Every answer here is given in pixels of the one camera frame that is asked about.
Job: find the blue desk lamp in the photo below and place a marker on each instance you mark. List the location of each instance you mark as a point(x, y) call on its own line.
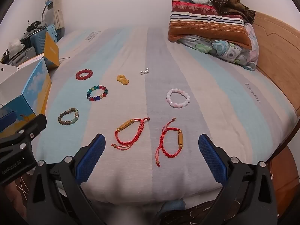
point(48, 4)

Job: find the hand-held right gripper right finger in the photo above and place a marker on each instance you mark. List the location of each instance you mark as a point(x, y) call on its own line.
point(212, 159)

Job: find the wooden bed frame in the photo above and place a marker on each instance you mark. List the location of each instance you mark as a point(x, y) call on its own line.
point(276, 58)

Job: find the sky print cardboard box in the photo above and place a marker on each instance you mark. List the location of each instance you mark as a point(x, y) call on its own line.
point(35, 86)

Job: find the brown blanket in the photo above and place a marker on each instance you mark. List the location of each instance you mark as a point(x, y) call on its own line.
point(225, 0)

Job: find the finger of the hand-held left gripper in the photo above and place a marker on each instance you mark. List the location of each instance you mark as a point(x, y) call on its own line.
point(7, 120)
point(35, 124)

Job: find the floral quilt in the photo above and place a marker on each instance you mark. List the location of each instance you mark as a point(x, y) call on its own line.
point(225, 51)

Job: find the small clear bead jewelry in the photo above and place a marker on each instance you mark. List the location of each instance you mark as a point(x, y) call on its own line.
point(142, 72)

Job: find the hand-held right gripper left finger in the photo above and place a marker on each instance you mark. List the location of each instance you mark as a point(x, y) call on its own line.
point(91, 159)

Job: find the grey suitcase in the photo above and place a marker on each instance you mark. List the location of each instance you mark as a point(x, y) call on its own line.
point(23, 55)

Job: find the striped bed sheet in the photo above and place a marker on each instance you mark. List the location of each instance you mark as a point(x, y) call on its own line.
point(145, 51)

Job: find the black bag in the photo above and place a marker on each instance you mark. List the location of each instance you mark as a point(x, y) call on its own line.
point(35, 25)

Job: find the beige curtain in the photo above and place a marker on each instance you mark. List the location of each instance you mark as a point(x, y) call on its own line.
point(58, 9)

